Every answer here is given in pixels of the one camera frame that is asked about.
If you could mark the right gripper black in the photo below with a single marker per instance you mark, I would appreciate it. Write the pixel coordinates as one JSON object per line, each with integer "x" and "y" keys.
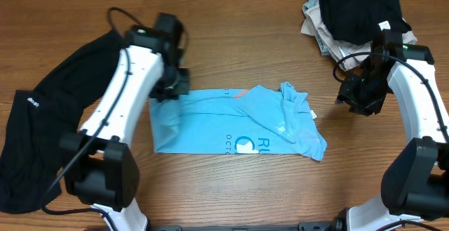
{"x": 348, "y": 97}

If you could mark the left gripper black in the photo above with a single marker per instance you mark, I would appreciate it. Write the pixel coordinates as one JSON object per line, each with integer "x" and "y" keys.
{"x": 168, "y": 93}

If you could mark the light blue printed t-shirt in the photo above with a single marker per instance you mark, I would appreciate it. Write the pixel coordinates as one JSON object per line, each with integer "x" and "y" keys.
{"x": 237, "y": 121}

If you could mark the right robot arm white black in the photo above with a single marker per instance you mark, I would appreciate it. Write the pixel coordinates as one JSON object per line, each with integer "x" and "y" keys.
{"x": 414, "y": 189}

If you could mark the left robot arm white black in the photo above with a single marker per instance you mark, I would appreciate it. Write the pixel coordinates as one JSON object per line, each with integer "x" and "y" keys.
{"x": 97, "y": 164}

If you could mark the folded beige garment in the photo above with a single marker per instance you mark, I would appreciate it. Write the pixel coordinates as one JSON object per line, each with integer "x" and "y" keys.
{"x": 340, "y": 49}

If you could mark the folded black garment on pile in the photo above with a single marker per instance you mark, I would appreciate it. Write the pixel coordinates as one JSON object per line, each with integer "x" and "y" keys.
{"x": 357, "y": 21}

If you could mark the folded light grey-blue garment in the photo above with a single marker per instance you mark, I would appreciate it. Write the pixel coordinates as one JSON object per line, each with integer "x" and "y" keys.
{"x": 313, "y": 26}

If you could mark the black garment on left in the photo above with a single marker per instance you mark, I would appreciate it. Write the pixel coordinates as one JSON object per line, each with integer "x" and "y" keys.
{"x": 30, "y": 158}

